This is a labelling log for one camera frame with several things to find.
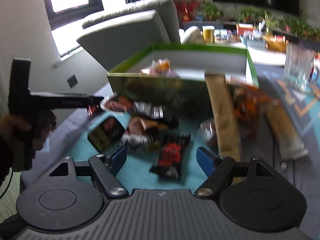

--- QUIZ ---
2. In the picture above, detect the yellow wicker basket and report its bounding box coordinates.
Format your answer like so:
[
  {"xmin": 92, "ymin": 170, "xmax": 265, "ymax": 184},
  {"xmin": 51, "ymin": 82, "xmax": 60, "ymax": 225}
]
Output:
[{"xmin": 264, "ymin": 35, "xmax": 287, "ymax": 53}]

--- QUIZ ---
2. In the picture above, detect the orange bread snack pack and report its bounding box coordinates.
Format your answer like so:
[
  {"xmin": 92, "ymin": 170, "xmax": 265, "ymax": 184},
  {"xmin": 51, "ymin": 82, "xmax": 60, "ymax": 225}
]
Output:
[{"xmin": 139, "ymin": 59, "xmax": 175, "ymax": 76}]

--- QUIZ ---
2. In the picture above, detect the red flower decoration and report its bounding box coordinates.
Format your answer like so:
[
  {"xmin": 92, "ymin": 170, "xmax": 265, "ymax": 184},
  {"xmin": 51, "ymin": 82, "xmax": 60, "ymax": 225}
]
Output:
[{"xmin": 174, "ymin": 0, "xmax": 203, "ymax": 22}]

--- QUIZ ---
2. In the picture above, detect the round white coffee table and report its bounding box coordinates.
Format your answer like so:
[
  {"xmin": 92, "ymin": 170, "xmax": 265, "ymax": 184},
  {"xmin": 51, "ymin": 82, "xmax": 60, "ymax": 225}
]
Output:
[{"xmin": 220, "ymin": 41, "xmax": 288, "ymax": 67}]

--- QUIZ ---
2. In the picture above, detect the red black spicy snack pack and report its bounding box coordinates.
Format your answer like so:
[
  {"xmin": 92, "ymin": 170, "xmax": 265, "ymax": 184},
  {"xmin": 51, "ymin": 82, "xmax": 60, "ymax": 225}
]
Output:
[{"xmin": 87, "ymin": 116, "xmax": 125, "ymax": 153}]

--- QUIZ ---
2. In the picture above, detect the clear glass mug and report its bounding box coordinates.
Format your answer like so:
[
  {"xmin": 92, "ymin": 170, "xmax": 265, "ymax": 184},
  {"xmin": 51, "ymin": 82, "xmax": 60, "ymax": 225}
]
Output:
[{"xmin": 283, "ymin": 43, "xmax": 319, "ymax": 93}]

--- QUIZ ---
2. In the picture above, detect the grey armchair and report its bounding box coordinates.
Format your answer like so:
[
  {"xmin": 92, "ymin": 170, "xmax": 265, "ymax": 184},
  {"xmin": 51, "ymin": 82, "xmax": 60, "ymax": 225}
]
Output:
[{"xmin": 77, "ymin": 0, "xmax": 181, "ymax": 71}]

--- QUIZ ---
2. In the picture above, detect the person's hand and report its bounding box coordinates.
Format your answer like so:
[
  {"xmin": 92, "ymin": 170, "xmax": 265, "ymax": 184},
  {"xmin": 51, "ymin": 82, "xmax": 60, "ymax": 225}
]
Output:
[{"xmin": 1, "ymin": 111, "xmax": 56, "ymax": 172}]

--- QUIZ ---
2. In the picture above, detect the brown white snack bag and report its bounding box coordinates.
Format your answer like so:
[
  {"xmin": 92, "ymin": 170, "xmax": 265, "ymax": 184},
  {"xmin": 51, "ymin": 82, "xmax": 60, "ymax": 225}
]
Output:
[{"xmin": 121, "ymin": 116, "xmax": 168, "ymax": 151}]

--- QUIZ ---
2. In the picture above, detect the spider plant in vase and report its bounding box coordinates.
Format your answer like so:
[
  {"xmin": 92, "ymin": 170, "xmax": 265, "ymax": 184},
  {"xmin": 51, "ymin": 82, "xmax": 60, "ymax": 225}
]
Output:
[{"xmin": 261, "ymin": 11, "xmax": 279, "ymax": 34}]

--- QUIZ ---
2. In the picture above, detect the dark window frame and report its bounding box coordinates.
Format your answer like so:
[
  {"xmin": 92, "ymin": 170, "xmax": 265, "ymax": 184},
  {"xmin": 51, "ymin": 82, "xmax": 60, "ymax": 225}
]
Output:
[{"xmin": 41, "ymin": 0, "xmax": 152, "ymax": 30}]

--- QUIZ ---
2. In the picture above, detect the blue plastic basket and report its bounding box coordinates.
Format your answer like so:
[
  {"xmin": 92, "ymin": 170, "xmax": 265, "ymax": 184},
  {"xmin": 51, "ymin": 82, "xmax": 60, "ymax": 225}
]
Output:
[{"xmin": 241, "ymin": 36, "xmax": 266, "ymax": 50}]

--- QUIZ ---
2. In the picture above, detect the yellow canister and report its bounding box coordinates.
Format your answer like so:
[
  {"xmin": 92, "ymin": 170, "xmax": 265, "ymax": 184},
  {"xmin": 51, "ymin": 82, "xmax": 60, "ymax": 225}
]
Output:
[{"xmin": 202, "ymin": 25, "xmax": 215, "ymax": 44}]

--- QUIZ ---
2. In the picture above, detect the orange chips bag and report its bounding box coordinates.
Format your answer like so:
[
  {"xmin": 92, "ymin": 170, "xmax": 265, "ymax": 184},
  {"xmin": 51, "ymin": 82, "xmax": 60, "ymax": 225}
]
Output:
[{"xmin": 228, "ymin": 82, "xmax": 274, "ymax": 138}]

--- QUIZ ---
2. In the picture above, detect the long tan biscuit pack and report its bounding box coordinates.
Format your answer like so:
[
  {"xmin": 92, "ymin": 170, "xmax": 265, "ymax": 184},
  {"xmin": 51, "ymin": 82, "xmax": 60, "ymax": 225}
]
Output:
[{"xmin": 204, "ymin": 74, "xmax": 241, "ymax": 162}]

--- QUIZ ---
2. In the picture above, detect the green cardboard box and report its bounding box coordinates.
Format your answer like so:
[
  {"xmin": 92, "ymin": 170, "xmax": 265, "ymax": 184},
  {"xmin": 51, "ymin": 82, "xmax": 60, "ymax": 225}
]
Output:
[{"xmin": 107, "ymin": 44, "xmax": 259, "ymax": 120}]

